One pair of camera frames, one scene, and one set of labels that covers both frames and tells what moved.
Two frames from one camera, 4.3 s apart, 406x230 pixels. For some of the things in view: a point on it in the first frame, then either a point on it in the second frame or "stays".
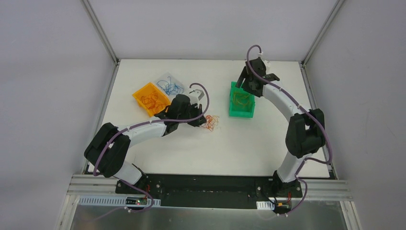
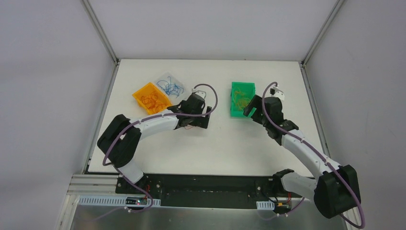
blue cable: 170,88 stays
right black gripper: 248,82 → 253,110
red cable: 151,101 stays
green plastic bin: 242,103 stays
